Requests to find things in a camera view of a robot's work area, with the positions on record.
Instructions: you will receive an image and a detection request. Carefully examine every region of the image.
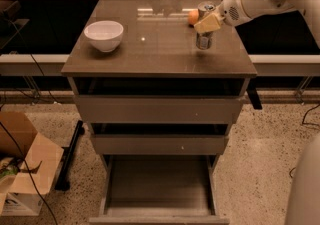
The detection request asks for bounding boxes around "silver redbull can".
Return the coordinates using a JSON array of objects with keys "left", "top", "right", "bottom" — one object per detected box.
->
[{"left": 196, "top": 1, "right": 216, "bottom": 50}]

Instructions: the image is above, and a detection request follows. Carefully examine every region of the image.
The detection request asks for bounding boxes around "white ceramic bowl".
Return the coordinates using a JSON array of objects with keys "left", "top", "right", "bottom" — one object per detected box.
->
[{"left": 84, "top": 20, "right": 124, "bottom": 52}]

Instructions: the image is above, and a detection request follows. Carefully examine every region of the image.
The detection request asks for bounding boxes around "black cable on right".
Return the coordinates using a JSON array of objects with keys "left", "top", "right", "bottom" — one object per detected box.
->
[{"left": 288, "top": 103, "right": 320, "bottom": 179}]

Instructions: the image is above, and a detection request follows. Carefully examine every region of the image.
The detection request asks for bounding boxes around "black cable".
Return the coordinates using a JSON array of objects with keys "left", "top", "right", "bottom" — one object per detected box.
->
[
  {"left": 0, "top": 18, "right": 61, "bottom": 225},
  {"left": 288, "top": 103, "right": 320, "bottom": 179}
]

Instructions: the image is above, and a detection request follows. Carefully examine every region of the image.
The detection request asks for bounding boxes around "middle grey drawer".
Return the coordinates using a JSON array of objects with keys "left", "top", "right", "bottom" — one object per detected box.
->
[{"left": 91, "top": 123, "right": 230, "bottom": 155}]

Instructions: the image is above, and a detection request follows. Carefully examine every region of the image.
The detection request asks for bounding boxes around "bottom grey open drawer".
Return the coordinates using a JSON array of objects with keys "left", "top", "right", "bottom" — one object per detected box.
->
[{"left": 89, "top": 155, "right": 229, "bottom": 225}]

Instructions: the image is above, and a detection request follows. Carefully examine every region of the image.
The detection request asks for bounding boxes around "orange fruit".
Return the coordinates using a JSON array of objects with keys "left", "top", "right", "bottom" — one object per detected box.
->
[{"left": 188, "top": 10, "right": 199, "bottom": 25}]

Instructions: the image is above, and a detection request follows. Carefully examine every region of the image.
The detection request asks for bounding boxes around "top grey drawer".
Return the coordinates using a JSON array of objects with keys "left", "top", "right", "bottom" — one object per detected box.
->
[{"left": 70, "top": 77, "right": 248, "bottom": 124}]

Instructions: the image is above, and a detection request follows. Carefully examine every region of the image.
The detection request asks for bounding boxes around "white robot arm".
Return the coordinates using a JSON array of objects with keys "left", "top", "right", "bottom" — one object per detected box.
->
[{"left": 194, "top": 0, "right": 320, "bottom": 225}]

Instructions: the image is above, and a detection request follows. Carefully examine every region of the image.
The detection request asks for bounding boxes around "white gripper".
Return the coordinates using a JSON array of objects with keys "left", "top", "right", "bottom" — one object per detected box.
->
[{"left": 194, "top": 0, "right": 251, "bottom": 34}]

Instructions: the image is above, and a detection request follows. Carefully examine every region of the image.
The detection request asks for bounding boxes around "black metal floor bar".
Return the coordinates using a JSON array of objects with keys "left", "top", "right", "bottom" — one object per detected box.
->
[{"left": 55, "top": 120, "right": 85, "bottom": 191}]

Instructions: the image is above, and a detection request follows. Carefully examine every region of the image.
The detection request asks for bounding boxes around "grey drawer cabinet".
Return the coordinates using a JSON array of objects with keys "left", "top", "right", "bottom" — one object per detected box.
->
[{"left": 61, "top": 0, "right": 258, "bottom": 225}]

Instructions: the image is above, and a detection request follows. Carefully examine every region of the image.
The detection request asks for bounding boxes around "black table leg right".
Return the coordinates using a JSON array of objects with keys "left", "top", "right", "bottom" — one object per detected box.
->
[{"left": 247, "top": 79, "right": 262, "bottom": 110}]

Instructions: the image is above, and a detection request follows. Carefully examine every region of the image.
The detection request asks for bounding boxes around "black cable on left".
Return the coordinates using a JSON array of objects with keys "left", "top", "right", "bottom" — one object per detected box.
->
[{"left": 0, "top": 18, "right": 61, "bottom": 225}]

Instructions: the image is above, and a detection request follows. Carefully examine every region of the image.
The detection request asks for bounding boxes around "brown cardboard box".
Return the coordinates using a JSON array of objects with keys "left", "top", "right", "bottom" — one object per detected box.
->
[{"left": 0, "top": 111, "right": 63, "bottom": 216}]

